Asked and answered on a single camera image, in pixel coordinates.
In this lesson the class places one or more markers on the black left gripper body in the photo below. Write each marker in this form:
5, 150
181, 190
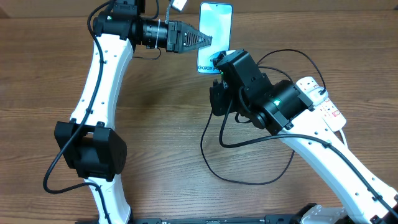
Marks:
173, 34

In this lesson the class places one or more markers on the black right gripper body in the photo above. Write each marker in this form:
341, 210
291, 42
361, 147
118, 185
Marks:
224, 101

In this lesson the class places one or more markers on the Samsung Galaxy smartphone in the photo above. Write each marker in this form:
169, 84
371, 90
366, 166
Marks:
215, 22

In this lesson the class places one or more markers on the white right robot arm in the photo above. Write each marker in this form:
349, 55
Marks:
301, 115

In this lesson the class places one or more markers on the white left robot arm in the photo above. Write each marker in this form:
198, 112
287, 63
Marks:
88, 141

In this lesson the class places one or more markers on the white charger plug adapter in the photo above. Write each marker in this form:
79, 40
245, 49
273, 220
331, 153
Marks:
318, 95

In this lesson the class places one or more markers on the white power strip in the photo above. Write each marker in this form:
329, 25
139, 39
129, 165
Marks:
327, 109

